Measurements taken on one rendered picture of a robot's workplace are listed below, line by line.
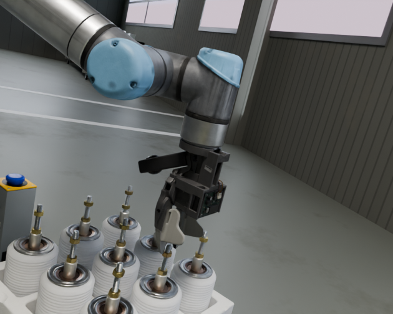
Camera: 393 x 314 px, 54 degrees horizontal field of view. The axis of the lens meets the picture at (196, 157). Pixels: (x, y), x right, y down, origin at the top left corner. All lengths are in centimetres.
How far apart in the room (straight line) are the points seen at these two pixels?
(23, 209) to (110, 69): 55
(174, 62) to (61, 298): 44
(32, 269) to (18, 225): 19
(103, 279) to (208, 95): 42
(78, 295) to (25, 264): 13
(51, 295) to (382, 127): 218
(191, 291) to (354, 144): 201
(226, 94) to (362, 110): 211
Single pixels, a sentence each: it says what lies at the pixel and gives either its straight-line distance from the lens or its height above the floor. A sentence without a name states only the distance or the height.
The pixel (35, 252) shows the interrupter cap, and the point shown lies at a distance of 82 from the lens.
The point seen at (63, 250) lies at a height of 22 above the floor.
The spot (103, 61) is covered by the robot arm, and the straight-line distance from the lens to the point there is 49.
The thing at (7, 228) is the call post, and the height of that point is 22.
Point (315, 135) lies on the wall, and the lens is 292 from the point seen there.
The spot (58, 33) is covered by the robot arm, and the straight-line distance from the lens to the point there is 55.
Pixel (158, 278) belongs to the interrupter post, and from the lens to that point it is 75.
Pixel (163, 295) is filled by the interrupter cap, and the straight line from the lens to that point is 75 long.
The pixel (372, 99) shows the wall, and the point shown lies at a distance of 265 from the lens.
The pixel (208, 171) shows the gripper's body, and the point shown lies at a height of 51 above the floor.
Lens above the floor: 68
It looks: 14 degrees down
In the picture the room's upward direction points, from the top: 14 degrees clockwise
